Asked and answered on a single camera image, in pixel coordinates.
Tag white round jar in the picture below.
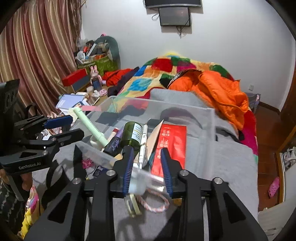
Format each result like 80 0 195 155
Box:
90 136 104 149

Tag red garment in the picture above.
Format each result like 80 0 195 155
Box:
102 68 132 86

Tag pink and white rope bracelet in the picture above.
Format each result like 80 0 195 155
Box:
136 188 170 213

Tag striped red curtain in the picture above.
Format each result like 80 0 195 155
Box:
0 0 84 116

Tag red packet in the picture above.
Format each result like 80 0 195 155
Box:
150 123 187 183

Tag dark purple garment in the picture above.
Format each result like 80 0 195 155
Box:
108 67 140 93

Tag grey blanket with black pattern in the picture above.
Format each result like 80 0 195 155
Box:
31 88 258 241

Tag white shoes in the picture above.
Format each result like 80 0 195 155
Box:
281 146 296 172

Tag small clear bottle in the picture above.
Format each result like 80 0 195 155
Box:
128 167 167 195

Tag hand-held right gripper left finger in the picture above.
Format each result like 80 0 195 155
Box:
24 146 136 241

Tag pink bunny toy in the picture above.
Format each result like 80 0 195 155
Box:
90 65 102 91

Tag purple cosmetic bottle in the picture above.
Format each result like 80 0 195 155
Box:
103 128 126 157

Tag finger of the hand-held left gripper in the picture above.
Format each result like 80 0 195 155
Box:
21 128 85 150
14 115 73 139

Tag wall-mounted black television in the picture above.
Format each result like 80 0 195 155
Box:
144 0 202 8

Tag red box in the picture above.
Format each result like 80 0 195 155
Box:
61 68 89 87

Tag blue notebook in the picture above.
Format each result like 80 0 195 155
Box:
56 94 84 109

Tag pink clog shoe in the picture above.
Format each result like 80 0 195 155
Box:
268 176 280 198

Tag green glass bottle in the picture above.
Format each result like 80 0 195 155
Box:
120 121 142 149

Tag clear plastic storage box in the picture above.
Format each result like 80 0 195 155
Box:
52 95 216 193

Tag white pen-shaped tube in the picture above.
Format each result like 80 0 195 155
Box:
138 124 148 168

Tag green bag of clutter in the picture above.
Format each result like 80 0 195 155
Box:
95 35 121 67

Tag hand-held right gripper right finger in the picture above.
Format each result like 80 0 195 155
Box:
160 148 269 241

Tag small beige box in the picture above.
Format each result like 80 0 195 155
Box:
124 194 142 218

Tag light green tube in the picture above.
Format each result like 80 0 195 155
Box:
73 108 109 147

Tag colourful patchwork blanket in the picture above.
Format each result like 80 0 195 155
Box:
117 52 258 156

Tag small black wall monitor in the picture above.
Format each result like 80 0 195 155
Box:
158 6 191 27

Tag yellow printed bedsheet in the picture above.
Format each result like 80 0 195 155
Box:
22 185 44 239

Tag orange puffer jacket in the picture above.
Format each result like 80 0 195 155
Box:
168 70 250 131

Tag purple backpack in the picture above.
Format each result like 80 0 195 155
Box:
248 93 262 112

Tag small blue packet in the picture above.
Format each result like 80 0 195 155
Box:
94 165 109 179

